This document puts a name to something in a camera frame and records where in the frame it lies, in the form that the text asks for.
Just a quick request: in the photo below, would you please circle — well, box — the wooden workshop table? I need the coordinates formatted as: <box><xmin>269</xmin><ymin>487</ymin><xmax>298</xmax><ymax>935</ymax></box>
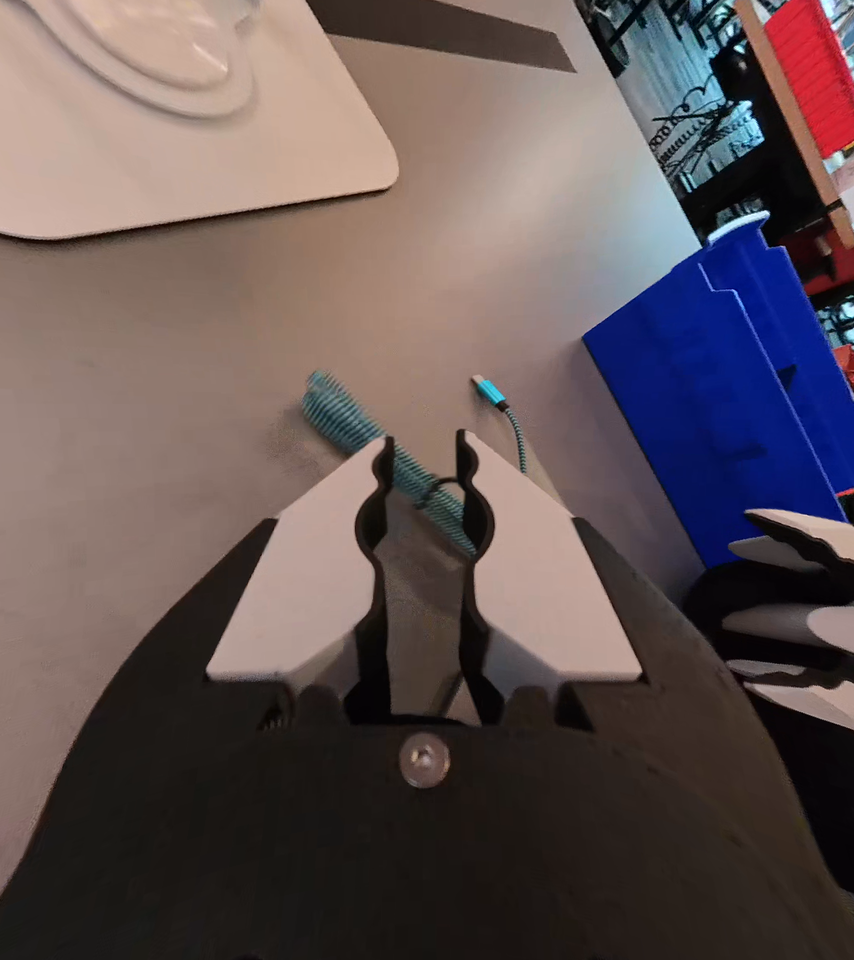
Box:
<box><xmin>734</xmin><ymin>0</ymin><xmax>854</xmax><ymax>249</ymax></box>

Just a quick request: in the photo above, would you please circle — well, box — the teal braided usb cable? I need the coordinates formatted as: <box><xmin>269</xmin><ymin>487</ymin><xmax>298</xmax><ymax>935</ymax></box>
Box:
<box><xmin>301</xmin><ymin>369</ymin><xmax>531</xmax><ymax>558</ymax></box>

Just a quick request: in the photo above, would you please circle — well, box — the black twist tie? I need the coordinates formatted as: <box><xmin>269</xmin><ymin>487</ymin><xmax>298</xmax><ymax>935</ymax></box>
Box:
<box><xmin>415</xmin><ymin>474</ymin><xmax>465</xmax><ymax>511</ymax></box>

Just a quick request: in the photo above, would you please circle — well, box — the person's right forearm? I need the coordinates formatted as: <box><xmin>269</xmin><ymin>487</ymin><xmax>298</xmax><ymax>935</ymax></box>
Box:
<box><xmin>753</xmin><ymin>705</ymin><xmax>854</xmax><ymax>960</ymax></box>

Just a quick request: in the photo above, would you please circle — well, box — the black coiled cord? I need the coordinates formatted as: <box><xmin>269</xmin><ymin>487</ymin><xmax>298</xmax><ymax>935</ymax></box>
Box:
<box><xmin>652</xmin><ymin>75</ymin><xmax>735</xmax><ymax>177</ymax></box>

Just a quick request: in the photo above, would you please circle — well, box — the tagged blue plastic bin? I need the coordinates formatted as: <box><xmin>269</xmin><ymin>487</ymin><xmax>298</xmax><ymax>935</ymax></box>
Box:
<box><xmin>583</xmin><ymin>217</ymin><xmax>854</xmax><ymax>569</ymax></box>

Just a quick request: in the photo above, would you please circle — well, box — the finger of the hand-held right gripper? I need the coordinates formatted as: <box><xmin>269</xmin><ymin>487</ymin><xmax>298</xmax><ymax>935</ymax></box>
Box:
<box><xmin>729</xmin><ymin>508</ymin><xmax>854</xmax><ymax>597</ymax></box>
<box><xmin>725</xmin><ymin>658</ymin><xmax>854</xmax><ymax>734</ymax></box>

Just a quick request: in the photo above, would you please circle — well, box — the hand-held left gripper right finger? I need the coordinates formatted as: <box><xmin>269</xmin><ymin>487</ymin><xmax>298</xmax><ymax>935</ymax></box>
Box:
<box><xmin>455</xmin><ymin>429</ymin><xmax>645</xmax><ymax>715</ymax></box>

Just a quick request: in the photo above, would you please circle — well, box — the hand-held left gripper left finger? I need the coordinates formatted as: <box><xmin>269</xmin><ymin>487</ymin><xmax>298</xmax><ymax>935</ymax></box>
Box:
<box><xmin>205</xmin><ymin>436</ymin><xmax>398</xmax><ymax>723</ymax></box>

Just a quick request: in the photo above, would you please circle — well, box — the red plastic bin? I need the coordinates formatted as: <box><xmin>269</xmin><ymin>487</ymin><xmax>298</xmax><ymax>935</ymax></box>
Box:
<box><xmin>763</xmin><ymin>0</ymin><xmax>854</xmax><ymax>159</ymax></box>

